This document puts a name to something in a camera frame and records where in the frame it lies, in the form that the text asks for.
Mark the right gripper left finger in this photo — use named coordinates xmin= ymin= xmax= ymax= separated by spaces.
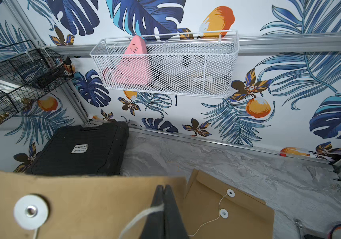
xmin=140 ymin=185 xmax=165 ymax=239

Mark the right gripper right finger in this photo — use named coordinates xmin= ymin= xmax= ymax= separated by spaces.
xmin=164 ymin=185 xmax=189 ymax=239

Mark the brown kraft file bag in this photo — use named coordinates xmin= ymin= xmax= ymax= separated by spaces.
xmin=182 ymin=169 xmax=275 ymax=239
xmin=0 ymin=171 xmax=186 ymax=239

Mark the black plastic tool case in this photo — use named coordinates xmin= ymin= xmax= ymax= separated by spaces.
xmin=26 ymin=121 xmax=129 ymax=176

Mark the pink triangular object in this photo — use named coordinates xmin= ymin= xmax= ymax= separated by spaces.
xmin=114 ymin=35 xmax=151 ymax=87

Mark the white mesh wall basket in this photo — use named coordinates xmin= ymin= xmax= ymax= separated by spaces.
xmin=90 ymin=30 xmax=240 ymax=98

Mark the black wire basket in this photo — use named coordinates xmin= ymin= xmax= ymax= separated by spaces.
xmin=0 ymin=40 xmax=73 ymax=125

